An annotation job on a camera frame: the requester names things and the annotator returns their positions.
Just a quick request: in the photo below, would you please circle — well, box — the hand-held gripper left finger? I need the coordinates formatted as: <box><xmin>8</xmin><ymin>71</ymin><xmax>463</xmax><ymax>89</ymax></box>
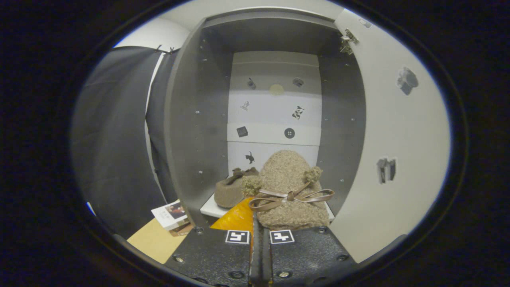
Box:
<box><xmin>165</xmin><ymin>196</ymin><xmax>262</xmax><ymax>287</ymax></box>

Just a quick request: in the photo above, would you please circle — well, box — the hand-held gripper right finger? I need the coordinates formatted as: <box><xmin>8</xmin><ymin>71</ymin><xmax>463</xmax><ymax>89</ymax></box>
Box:
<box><xmin>261</xmin><ymin>217</ymin><xmax>357</xmax><ymax>287</ymax></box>

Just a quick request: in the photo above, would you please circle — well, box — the brown felt shoe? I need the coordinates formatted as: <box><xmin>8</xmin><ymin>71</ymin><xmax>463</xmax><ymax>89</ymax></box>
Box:
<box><xmin>214</xmin><ymin>167</ymin><xmax>259</xmax><ymax>209</ymax></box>

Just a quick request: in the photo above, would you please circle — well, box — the tan fuzzy shoe with bow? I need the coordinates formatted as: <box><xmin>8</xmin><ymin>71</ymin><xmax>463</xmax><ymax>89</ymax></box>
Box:
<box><xmin>242</xmin><ymin>150</ymin><xmax>335</xmax><ymax>231</ymax></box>

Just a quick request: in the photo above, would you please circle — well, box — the dark grey shoe cabinet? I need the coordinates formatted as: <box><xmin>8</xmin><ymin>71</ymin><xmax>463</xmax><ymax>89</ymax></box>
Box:
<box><xmin>163</xmin><ymin>10</ymin><xmax>367</xmax><ymax>228</ymax></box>

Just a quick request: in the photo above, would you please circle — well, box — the light grey shoe cabinet door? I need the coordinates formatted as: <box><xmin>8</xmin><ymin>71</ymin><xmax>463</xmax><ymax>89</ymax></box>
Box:
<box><xmin>329</xmin><ymin>8</ymin><xmax>452</xmax><ymax>263</ymax></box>

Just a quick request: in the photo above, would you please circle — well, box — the metal door hinge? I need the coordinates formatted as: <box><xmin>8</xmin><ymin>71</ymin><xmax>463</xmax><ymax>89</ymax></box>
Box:
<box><xmin>339</xmin><ymin>29</ymin><xmax>359</xmax><ymax>55</ymax></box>

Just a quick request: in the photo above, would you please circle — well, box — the brown book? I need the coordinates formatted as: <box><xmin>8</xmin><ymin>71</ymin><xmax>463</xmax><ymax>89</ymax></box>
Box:
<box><xmin>169</xmin><ymin>222</ymin><xmax>194</xmax><ymax>237</ymax></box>

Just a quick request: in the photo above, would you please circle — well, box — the white magazine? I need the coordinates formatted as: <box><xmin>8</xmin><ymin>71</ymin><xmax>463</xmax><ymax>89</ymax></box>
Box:
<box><xmin>151</xmin><ymin>199</ymin><xmax>189</xmax><ymax>231</ymax></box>

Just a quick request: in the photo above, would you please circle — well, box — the black backdrop cloth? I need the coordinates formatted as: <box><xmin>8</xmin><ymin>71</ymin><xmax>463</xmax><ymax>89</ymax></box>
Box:
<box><xmin>71</xmin><ymin>46</ymin><xmax>180</xmax><ymax>240</ymax></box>

